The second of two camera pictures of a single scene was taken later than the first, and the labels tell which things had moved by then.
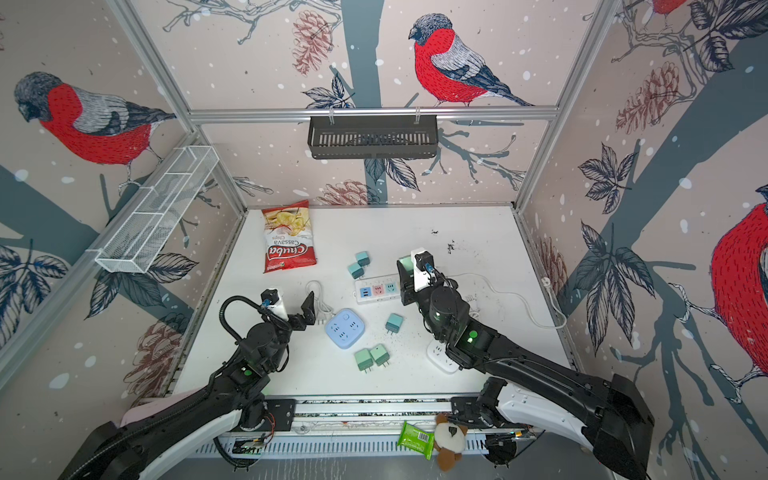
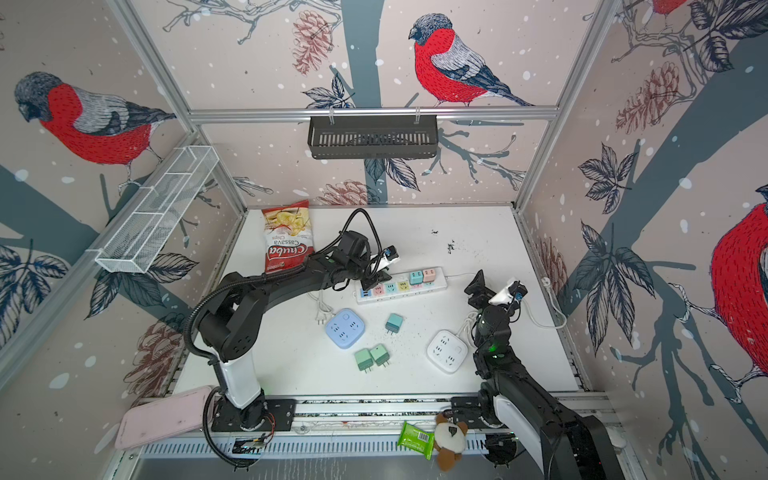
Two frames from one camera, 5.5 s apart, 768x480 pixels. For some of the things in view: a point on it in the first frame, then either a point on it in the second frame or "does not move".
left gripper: [299, 323] to [376, 279]
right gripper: [408, 288] to [477, 290]
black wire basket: [373, 139] does not move
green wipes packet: [416, 439] does not move
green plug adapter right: [380, 355] does not move
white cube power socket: [436, 353] does not move
